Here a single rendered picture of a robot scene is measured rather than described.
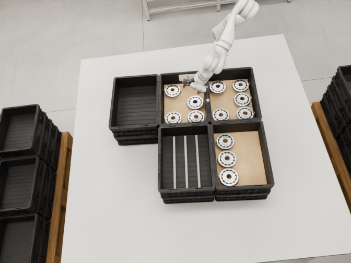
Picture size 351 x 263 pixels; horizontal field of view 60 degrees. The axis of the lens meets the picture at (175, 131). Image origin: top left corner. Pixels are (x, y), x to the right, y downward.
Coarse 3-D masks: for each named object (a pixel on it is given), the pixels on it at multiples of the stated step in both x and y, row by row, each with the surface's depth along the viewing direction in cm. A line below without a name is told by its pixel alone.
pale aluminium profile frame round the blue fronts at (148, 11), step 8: (144, 0) 338; (152, 0) 338; (216, 0) 348; (224, 0) 347; (232, 0) 347; (288, 0) 353; (144, 8) 347; (152, 8) 351; (160, 8) 350; (168, 8) 349; (176, 8) 351; (184, 8) 351; (216, 8) 357
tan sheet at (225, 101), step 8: (224, 80) 203; (232, 80) 202; (248, 88) 198; (216, 96) 197; (224, 96) 197; (232, 96) 196; (216, 104) 194; (224, 104) 193; (232, 104) 193; (232, 112) 190
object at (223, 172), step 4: (224, 172) 168; (232, 172) 167; (236, 172) 167; (220, 176) 166; (224, 176) 166; (236, 176) 166; (220, 180) 165; (224, 180) 165; (232, 180) 165; (236, 180) 164; (224, 184) 164; (228, 184) 164; (232, 184) 163
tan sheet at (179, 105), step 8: (184, 88) 203; (192, 88) 202; (184, 96) 200; (200, 96) 198; (168, 104) 197; (176, 104) 197; (184, 104) 196; (168, 112) 194; (184, 112) 193; (184, 120) 190
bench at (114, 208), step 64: (128, 64) 236; (192, 64) 230; (256, 64) 224; (128, 192) 184; (320, 192) 173; (64, 256) 169; (128, 256) 166; (192, 256) 163; (256, 256) 160; (320, 256) 158
